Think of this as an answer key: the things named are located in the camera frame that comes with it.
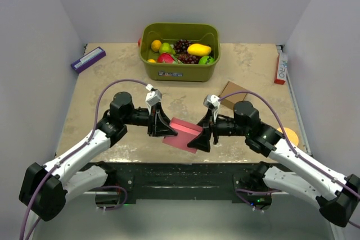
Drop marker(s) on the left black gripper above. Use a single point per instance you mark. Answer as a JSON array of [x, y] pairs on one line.
[[158, 123]]

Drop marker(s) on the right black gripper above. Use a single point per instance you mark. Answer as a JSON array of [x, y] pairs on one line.
[[202, 141]]

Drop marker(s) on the pink paper box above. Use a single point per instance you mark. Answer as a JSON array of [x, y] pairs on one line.
[[186, 132]]

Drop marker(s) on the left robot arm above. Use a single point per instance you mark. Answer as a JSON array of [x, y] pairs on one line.
[[45, 188]]

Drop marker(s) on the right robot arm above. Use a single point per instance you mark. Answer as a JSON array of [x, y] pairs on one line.
[[334, 194]]

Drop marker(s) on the brown cardboard box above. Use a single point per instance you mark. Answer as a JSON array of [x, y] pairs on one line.
[[231, 94]]

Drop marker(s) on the red white toothpaste box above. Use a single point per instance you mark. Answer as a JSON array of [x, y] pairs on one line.
[[281, 69]]

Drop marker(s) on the purple rectangular box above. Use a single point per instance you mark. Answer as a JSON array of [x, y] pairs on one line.
[[88, 60]]

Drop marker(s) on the small orange fruit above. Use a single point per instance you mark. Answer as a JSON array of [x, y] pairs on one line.
[[152, 60]]

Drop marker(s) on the green lime fruit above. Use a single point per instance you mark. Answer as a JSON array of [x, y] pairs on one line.
[[206, 60]]

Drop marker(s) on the dark grape bunch front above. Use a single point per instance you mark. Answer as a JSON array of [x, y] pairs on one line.
[[186, 58]]

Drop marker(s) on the dark grape bunch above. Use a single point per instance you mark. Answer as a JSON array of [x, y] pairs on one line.
[[181, 46], [186, 58]]

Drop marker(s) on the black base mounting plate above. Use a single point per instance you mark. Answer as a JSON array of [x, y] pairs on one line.
[[171, 181]]

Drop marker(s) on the green pear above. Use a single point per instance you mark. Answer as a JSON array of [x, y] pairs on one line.
[[166, 48]]

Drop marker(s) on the yellow mango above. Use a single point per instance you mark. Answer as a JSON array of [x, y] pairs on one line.
[[199, 50]]

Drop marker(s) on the dark grape bunch back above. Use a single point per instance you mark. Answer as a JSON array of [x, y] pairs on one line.
[[181, 46]]

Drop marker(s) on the orange round disc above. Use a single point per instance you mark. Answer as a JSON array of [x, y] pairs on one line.
[[292, 136]]

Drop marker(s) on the olive green plastic tub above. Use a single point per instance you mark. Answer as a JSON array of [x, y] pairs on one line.
[[170, 32]]

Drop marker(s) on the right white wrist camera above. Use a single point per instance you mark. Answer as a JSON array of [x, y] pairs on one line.
[[213, 103]]

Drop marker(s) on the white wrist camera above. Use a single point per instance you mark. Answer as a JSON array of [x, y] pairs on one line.
[[152, 98], [213, 103]]

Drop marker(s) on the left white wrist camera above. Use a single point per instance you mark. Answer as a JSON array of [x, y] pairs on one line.
[[152, 98]]

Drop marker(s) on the aluminium frame rail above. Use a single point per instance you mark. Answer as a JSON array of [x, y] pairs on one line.
[[304, 140]]

